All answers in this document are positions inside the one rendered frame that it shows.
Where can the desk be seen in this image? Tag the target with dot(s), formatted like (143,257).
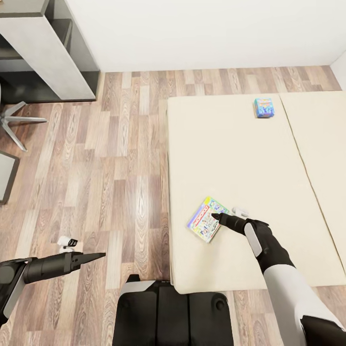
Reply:
(46,35)

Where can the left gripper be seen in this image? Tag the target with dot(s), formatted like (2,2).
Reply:
(65,263)

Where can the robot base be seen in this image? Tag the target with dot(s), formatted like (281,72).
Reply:
(153,313)

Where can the swivel chair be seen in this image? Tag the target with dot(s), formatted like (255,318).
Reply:
(6,117)

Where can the board game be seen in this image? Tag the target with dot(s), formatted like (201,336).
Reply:
(202,223)
(264,107)

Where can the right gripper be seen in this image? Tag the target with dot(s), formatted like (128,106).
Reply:
(226,220)

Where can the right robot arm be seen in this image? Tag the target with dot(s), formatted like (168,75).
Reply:
(302,318)

